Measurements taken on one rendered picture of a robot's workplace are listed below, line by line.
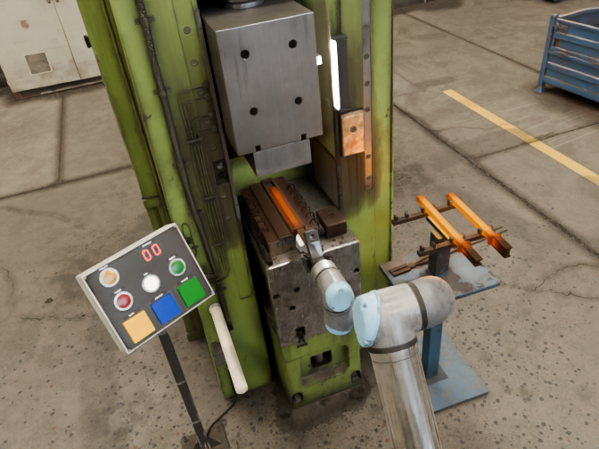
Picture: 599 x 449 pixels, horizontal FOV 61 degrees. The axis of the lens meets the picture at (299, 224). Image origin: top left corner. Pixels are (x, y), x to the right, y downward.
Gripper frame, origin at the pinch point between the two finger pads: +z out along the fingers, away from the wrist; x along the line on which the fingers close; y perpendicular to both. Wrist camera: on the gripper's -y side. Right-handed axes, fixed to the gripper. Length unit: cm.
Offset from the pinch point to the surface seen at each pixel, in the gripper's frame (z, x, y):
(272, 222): 13.9, -7.2, 1.4
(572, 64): 204, 330, 63
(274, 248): 2.9, -10.2, 5.3
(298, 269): -3.0, -3.9, 13.8
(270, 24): 2, -1, -75
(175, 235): -2.6, -43.9, -16.3
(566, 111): 185, 314, 98
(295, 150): 2.3, 2.1, -33.0
